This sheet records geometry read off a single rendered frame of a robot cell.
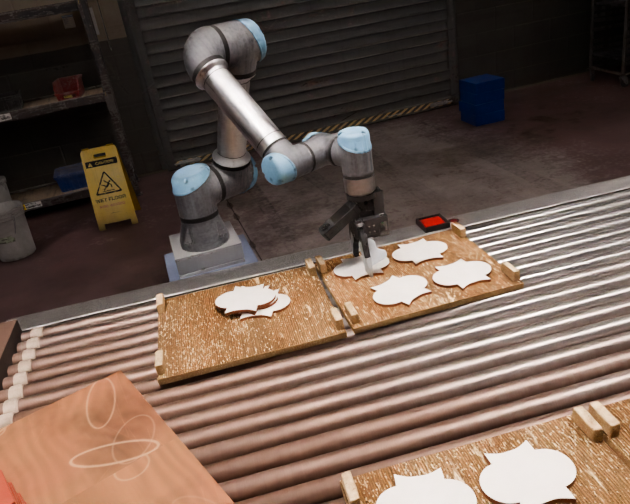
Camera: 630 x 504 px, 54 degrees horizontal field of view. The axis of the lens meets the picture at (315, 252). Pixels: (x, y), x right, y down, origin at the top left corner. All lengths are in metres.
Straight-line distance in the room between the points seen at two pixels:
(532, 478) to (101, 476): 0.63
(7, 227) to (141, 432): 3.91
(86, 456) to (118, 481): 0.09
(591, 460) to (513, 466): 0.12
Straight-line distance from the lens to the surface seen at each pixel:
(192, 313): 1.54
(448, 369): 1.25
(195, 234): 1.85
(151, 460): 1.00
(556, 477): 1.02
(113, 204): 4.96
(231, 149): 1.83
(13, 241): 4.92
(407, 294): 1.44
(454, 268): 1.53
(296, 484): 1.09
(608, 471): 1.05
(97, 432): 1.09
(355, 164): 1.45
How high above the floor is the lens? 1.68
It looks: 26 degrees down
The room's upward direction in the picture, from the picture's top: 9 degrees counter-clockwise
